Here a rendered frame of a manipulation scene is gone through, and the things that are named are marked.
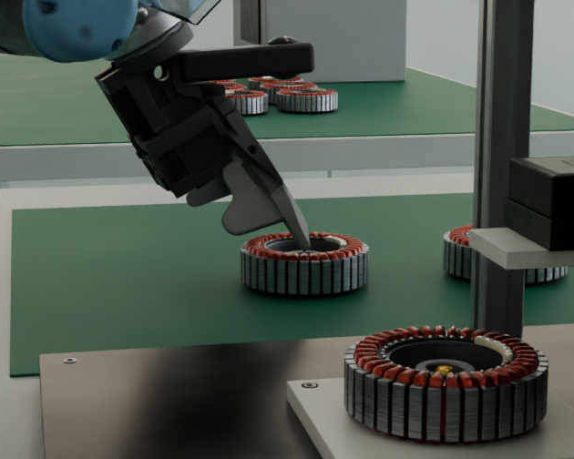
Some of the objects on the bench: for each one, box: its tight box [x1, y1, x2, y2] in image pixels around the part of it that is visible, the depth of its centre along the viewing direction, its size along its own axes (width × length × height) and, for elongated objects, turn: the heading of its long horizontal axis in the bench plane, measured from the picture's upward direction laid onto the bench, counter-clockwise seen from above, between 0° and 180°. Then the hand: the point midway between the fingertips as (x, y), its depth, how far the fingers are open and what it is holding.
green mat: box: [10, 192, 574, 377], centre depth 129 cm, size 94×61×1 cm, turn 101°
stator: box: [241, 231, 369, 298], centre depth 116 cm, size 11×11×4 cm
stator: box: [343, 325, 548, 444], centre depth 74 cm, size 11×11×4 cm
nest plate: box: [287, 378, 574, 459], centre depth 74 cm, size 15×15×1 cm
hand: (286, 229), depth 115 cm, fingers open, 14 cm apart
